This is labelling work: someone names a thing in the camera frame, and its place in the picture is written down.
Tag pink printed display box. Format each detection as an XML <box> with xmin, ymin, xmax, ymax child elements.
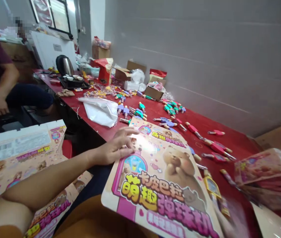
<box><xmin>234</xmin><ymin>148</ymin><xmax>281</xmax><ymax>187</ymax></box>

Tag pile of wrapped candies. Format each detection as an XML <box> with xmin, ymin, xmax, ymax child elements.
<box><xmin>87</xmin><ymin>83</ymin><xmax>121</xmax><ymax>100</ymax></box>

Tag steel electric kettle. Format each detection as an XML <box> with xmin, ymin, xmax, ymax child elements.
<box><xmin>56</xmin><ymin>54</ymin><xmax>75</xmax><ymax>76</ymax></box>

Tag person's legs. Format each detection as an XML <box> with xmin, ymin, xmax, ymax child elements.
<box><xmin>54</xmin><ymin>195</ymin><xmax>156</xmax><ymax>238</ymax></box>

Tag person's left hand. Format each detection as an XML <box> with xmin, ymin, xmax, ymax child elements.
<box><xmin>90</xmin><ymin>127</ymin><xmax>141</xmax><ymax>166</ymax></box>

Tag open brown cardboard box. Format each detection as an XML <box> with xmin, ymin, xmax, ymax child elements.
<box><xmin>113</xmin><ymin>60</ymin><xmax>147</xmax><ymax>82</ymax></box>

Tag black framed window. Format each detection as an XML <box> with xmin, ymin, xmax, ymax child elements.
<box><xmin>30</xmin><ymin>0</ymin><xmax>74</xmax><ymax>40</ymax></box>

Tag white cabinet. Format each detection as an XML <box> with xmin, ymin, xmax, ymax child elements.
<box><xmin>31</xmin><ymin>30</ymin><xmax>79</xmax><ymax>73</ymax></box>

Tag large brown carton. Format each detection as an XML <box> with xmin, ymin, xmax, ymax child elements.
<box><xmin>254</xmin><ymin>124</ymin><xmax>281</xmax><ymax>152</ymax></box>

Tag black tray with tea cups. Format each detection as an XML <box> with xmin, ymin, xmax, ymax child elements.
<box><xmin>57</xmin><ymin>74</ymin><xmax>92</xmax><ymax>90</ymax></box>

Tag brown crumpled cloth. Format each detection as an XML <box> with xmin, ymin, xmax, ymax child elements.
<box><xmin>57</xmin><ymin>89</ymin><xmax>76</xmax><ymax>98</ymax></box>

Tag clear plastic bag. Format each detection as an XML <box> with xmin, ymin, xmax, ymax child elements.
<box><xmin>77</xmin><ymin>97</ymin><xmax>119</xmax><ymax>128</ymax></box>

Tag cardboard box with pink goods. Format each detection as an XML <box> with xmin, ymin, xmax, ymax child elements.
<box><xmin>92</xmin><ymin>36</ymin><xmax>112</xmax><ymax>60</ymax></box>

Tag small cardboard box with packets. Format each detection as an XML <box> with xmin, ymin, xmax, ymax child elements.
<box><xmin>144</xmin><ymin>83</ymin><xmax>167</xmax><ymax>101</ymax></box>

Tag white plastic bag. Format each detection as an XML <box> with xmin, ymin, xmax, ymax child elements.
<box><xmin>130</xmin><ymin>69</ymin><xmax>147</xmax><ymax>92</ymax></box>

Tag yellow plastic toy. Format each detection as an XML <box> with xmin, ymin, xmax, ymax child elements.
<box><xmin>203</xmin><ymin>169</ymin><xmax>231</xmax><ymax>218</ymax></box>

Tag red snack bag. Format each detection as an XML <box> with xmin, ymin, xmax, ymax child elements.
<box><xmin>94</xmin><ymin>58</ymin><xmax>114</xmax><ymax>86</ymax></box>

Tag stack of printed flat cartons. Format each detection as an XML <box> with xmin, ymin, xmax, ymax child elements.
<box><xmin>0</xmin><ymin>119</ymin><xmax>94</xmax><ymax>238</ymax></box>

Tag bear print cardboard sheet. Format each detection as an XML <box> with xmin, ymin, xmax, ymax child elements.
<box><xmin>100</xmin><ymin>116</ymin><xmax>226</xmax><ymax>238</ymax></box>

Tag scatter of colourful candy toys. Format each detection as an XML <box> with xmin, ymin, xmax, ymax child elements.
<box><xmin>115</xmin><ymin>89</ymin><xmax>238</xmax><ymax>180</ymax></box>

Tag red packet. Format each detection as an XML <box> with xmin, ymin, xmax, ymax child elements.
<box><xmin>149</xmin><ymin>68</ymin><xmax>167</xmax><ymax>80</ymax></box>

